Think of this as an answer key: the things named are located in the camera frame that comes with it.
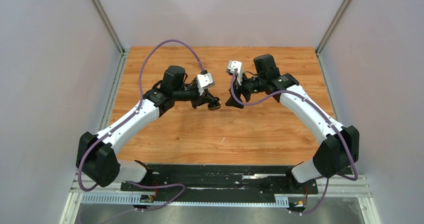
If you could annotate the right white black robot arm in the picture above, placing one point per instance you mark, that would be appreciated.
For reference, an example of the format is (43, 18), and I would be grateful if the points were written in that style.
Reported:
(338, 144)

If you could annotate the aluminium frame rail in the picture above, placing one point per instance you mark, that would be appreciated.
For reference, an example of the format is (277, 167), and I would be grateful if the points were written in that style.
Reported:
(336, 186)

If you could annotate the black earbud case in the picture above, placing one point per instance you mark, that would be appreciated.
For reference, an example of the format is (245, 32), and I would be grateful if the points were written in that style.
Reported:
(212, 106)

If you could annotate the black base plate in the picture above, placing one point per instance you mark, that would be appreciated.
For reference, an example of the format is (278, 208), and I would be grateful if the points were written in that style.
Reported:
(212, 185)

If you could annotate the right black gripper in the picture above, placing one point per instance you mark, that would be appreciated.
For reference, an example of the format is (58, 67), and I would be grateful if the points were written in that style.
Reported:
(231, 102)

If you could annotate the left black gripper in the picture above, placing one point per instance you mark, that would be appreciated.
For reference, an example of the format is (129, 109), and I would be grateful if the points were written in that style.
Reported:
(204, 98)

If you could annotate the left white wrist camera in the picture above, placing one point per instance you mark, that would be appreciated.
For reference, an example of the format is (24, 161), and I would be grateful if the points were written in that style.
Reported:
(204, 81)

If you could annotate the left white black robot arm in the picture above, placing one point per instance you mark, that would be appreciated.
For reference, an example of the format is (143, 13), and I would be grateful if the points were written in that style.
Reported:
(97, 153)

